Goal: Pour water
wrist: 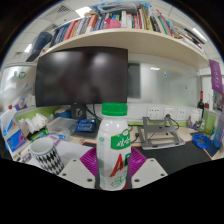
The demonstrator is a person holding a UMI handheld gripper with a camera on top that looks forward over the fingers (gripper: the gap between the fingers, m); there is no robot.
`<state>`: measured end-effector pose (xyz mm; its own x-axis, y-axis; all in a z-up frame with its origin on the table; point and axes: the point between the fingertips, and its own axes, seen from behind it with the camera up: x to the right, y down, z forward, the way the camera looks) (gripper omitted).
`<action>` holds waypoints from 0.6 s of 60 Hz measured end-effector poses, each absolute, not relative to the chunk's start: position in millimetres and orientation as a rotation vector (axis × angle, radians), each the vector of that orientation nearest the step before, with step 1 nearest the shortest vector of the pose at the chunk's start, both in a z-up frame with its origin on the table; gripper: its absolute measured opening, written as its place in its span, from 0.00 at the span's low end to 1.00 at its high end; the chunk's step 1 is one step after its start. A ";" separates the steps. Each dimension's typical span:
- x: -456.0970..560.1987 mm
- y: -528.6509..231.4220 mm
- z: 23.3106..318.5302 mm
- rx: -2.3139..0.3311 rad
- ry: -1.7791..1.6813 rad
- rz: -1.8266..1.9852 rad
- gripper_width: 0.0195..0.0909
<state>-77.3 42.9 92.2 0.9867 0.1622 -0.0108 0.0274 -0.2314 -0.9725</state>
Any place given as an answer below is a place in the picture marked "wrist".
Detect black desk mat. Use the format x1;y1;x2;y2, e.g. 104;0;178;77
81;139;215;175

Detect ceiling lights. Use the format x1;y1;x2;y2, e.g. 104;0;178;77
22;5;208;55

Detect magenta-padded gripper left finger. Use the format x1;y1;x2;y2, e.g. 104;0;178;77
57;147;99;190

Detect stack of white napkins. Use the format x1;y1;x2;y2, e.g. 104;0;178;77
17;112;50;138

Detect blue tissue box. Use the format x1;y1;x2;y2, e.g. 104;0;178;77
0;107;27;154

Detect navy blue box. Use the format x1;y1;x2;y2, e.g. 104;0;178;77
26;30;54;63

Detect black-white checkered mug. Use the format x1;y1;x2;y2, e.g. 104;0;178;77
28;136;65;176

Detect grey metal laptop stand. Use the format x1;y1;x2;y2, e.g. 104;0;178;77
137;114;186;151

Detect black computer monitor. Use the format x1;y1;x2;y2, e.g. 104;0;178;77
34;46;130;121

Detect coiled blue cable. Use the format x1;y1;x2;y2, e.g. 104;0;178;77
191;132;212;150

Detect purple hanging sign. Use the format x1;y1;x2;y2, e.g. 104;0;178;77
208;58;224;95

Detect clear plastic box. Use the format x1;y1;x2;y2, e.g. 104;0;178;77
46;116;79;136

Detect white wall sockets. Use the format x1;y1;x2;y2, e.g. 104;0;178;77
146;105;188;121

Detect translucent purple water bottle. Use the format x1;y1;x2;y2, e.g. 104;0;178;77
212;111;224;150

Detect white green-capped drink bottle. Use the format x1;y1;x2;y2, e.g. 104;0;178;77
96;102;133;192

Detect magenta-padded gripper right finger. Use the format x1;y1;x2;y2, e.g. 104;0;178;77
125;147;169;190

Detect small blue box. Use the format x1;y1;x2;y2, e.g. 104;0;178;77
75;117;98;133

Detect dark wine bottle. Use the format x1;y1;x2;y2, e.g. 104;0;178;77
196;90;205;119

